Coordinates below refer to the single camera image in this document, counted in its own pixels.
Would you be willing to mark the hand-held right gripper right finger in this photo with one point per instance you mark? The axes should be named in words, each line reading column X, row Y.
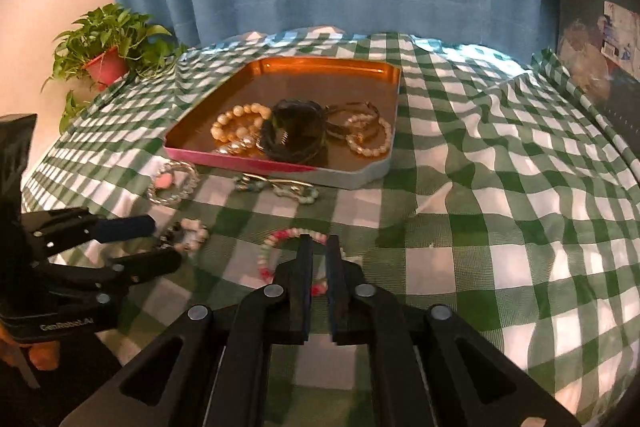
column 335, row 292

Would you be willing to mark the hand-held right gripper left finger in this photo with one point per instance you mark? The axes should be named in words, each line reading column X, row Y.
column 305, row 287

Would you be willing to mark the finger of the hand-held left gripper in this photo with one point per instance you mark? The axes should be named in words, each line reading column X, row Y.
column 125, row 228
column 145, row 264

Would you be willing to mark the orange tray with pink rim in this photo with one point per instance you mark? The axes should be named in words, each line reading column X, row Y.
column 310, row 82

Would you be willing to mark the person's left hand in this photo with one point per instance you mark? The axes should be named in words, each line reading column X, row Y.
column 45, row 354

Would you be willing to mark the black coiled band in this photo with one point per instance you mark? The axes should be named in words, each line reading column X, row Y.
column 295, row 127

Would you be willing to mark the potted plant in red pot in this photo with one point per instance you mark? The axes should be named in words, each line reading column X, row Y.
column 107, row 64

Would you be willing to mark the green checked tablecloth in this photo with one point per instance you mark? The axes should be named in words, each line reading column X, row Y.
column 500, row 232

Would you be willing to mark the thin gold bangle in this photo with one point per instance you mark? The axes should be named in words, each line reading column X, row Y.
column 374, row 109

